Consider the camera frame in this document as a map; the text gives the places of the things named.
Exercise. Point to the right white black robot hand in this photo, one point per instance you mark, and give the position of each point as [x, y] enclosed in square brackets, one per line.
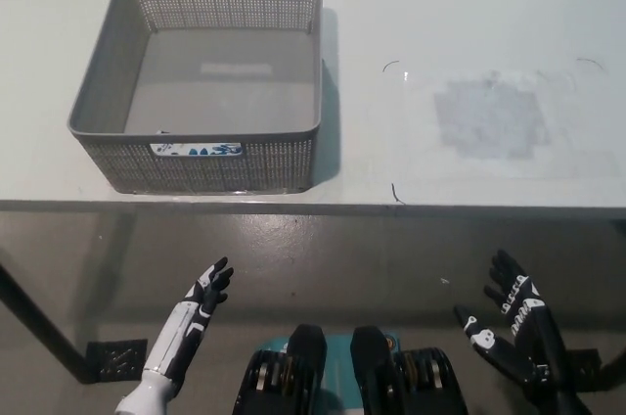
[530, 336]

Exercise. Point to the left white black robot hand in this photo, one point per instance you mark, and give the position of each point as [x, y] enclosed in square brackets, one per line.
[181, 332]

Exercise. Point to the white shampoo tube blue cap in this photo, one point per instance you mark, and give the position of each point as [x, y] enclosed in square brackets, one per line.
[195, 149]

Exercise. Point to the black table foot plate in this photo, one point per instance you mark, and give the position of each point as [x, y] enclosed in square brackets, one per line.
[120, 361]
[584, 361]

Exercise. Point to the black metal table leg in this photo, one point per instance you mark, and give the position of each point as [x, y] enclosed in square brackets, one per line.
[615, 356]
[44, 322]

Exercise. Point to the grey perforated plastic basket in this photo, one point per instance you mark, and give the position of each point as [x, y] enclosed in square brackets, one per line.
[220, 92]

